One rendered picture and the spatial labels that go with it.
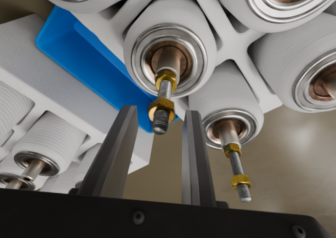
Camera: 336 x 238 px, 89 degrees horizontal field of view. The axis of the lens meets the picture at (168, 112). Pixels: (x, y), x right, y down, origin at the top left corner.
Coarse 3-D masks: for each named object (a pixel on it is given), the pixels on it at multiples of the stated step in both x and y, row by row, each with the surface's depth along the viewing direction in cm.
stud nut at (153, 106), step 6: (150, 102) 11; (156, 102) 11; (162, 102) 11; (168, 102) 11; (150, 108) 11; (156, 108) 11; (162, 108) 11; (168, 108) 11; (174, 108) 12; (150, 114) 11; (174, 114) 11; (150, 120) 12; (168, 120) 11
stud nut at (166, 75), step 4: (160, 72) 14; (164, 72) 14; (168, 72) 14; (156, 76) 14; (160, 76) 14; (164, 76) 14; (168, 76) 14; (172, 76) 14; (156, 80) 14; (160, 80) 14; (168, 80) 14; (172, 80) 14; (156, 84) 14; (172, 84) 14; (176, 84) 15; (156, 88) 14; (172, 88) 14; (176, 88) 14
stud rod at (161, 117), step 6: (162, 84) 13; (168, 84) 13; (162, 90) 13; (168, 90) 13; (162, 96) 12; (168, 96) 12; (156, 114) 11; (162, 114) 11; (168, 114) 11; (156, 120) 10; (162, 120) 10; (156, 126) 10; (162, 126) 10; (156, 132) 10; (162, 132) 10
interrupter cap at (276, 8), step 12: (252, 0) 13; (264, 0) 13; (276, 0) 13; (288, 0) 13; (300, 0) 13; (312, 0) 13; (324, 0) 13; (252, 12) 14; (264, 12) 14; (276, 12) 14; (288, 12) 13; (300, 12) 13; (312, 12) 13
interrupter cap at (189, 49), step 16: (144, 32) 15; (160, 32) 15; (176, 32) 15; (192, 32) 15; (144, 48) 16; (160, 48) 16; (176, 48) 16; (192, 48) 16; (144, 64) 17; (192, 64) 17; (144, 80) 18; (192, 80) 18
